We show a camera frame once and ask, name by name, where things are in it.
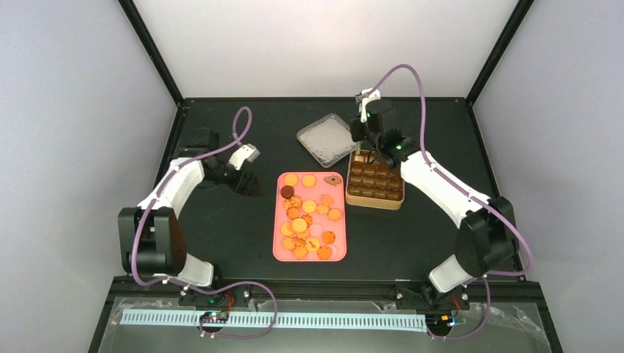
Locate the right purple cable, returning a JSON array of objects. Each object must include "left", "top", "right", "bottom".
[{"left": 363, "top": 63, "right": 534, "bottom": 341}]

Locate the clear plastic lid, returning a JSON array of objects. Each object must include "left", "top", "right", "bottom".
[{"left": 296, "top": 113, "right": 356, "bottom": 168}]

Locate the orange round cookie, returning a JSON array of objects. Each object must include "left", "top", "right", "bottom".
[
  {"left": 321, "top": 194, "right": 334, "bottom": 208},
  {"left": 302, "top": 174, "right": 316, "bottom": 188},
  {"left": 283, "top": 174, "right": 299, "bottom": 187},
  {"left": 302, "top": 200, "right": 317, "bottom": 213}
]

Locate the dark chocolate cookie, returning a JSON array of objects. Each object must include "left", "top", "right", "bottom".
[{"left": 280, "top": 185, "right": 294, "bottom": 199}]

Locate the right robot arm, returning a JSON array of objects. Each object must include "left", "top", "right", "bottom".
[{"left": 350, "top": 98, "right": 520, "bottom": 308}]

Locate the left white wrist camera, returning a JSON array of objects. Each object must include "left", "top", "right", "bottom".
[{"left": 228, "top": 143, "right": 260, "bottom": 171}]

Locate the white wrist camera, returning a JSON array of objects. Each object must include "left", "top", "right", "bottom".
[
  {"left": 355, "top": 88, "right": 381, "bottom": 123},
  {"left": 228, "top": 143, "right": 260, "bottom": 171}
]

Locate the gold cookie tin box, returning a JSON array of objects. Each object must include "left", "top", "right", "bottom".
[{"left": 345, "top": 150, "right": 405, "bottom": 210}]

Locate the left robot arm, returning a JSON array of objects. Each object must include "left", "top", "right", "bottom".
[{"left": 118, "top": 132, "right": 261, "bottom": 288}]

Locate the pale pink cookie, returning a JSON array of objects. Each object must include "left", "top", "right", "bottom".
[{"left": 309, "top": 224, "right": 324, "bottom": 240}]

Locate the pink plastic tray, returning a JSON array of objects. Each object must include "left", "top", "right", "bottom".
[{"left": 272, "top": 171, "right": 347, "bottom": 263}]

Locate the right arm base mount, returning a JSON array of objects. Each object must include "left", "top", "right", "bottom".
[{"left": 394, "top": 281, "right": 469, "bottom": 313}]

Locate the white slotted cable duct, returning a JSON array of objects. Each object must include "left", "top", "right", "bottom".
[{"left": 118, "top": 309, "right": 427, "bottom": 332}]

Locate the brown flower cookie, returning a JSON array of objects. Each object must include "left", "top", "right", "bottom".
[{"left": 324, "top": 175, "right": 342, "bottom": 186}]

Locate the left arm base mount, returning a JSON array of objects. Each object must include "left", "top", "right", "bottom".
[{"left": 178, "top": 288, "right": 249, "bottom": 310}]

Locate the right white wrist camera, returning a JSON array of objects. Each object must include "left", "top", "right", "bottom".
[{"left": 355, "top": 88, "right": 381, "bottom": 123}]

